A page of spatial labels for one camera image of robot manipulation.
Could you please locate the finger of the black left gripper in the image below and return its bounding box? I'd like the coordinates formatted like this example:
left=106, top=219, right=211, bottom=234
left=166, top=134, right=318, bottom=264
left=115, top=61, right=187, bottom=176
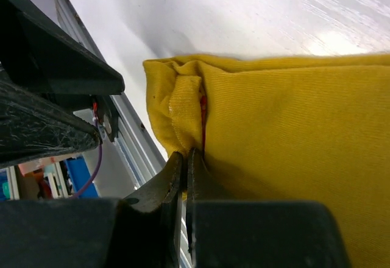
left=1, top=0, right=125, bottom=95
left=1, top=71, right=102, bottom=168

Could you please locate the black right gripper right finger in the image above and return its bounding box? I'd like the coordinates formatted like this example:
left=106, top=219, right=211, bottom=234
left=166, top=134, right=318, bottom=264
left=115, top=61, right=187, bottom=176
left=186, top=149, right=350, bottom=267

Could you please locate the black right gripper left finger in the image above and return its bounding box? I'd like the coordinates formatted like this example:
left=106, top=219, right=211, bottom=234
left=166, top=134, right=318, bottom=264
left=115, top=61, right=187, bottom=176
left=1, top=152, right=183, bottom=267

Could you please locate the yellow sock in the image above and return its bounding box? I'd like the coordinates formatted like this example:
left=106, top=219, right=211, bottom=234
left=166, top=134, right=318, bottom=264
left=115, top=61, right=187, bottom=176
left=143, top=54, right=389, bottom=267

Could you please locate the background storage shelf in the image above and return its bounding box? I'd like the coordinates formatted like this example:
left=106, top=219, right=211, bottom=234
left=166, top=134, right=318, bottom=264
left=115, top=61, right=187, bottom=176
left=1, top=155, right=91, bottom=202

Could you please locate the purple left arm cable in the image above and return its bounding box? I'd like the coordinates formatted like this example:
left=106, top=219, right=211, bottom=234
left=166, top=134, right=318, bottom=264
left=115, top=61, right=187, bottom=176
left=68, top=118, right=103, bottom=200

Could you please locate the aluminium mounting rail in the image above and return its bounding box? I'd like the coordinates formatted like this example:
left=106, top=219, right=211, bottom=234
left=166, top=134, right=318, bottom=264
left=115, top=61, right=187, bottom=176
left=55, top=0, right=191, bottom=267

